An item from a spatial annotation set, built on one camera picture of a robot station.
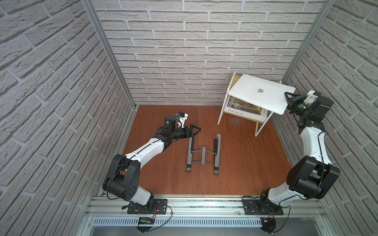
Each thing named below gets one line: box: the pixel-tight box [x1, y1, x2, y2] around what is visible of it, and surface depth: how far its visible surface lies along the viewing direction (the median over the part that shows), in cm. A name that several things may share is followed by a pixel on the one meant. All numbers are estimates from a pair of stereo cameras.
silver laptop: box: [227, 74, 296, 116], surface depth 81 cm
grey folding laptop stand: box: [186, 133, 222, 175], surface depth 89 cm
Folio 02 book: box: [223, 94, 269, 122], surface depth 93 cm
